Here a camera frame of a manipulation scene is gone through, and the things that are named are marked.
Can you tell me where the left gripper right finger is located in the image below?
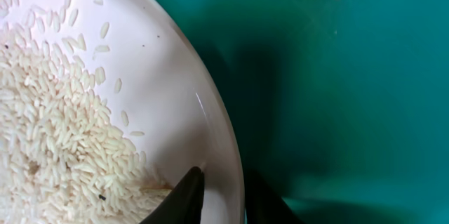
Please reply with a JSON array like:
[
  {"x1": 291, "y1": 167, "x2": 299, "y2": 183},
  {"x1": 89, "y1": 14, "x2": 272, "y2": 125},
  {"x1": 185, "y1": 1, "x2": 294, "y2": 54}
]
[{"x1": 244, "y1": 170, "x2": 302, "y2": 224}]

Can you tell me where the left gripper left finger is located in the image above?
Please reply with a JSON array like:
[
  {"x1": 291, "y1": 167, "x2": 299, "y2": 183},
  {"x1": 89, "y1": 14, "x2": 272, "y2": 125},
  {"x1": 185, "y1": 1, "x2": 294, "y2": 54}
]
[{"x1": 140, "y1": 166, "x2": 205, "y2": 224}]

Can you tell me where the large white plate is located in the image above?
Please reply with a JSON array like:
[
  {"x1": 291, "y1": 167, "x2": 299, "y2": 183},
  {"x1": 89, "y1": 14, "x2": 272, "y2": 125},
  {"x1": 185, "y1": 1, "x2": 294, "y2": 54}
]
[{"x1": 6, "y1": 0, "x2": 244, "y2": 223}]

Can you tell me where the white rice pile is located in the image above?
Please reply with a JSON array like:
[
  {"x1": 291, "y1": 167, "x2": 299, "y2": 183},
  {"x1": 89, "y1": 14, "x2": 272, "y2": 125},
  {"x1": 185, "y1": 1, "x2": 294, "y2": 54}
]
[{"x1": 1, "y1": 0, "x2": 170, "y2": 223}]

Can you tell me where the teal serving tray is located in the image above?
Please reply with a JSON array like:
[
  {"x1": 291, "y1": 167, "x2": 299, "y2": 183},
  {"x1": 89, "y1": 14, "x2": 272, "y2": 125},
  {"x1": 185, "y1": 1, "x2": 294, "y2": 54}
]
[{"x1": 157, "y1": 0, "x2": 448, "y2": 223}]

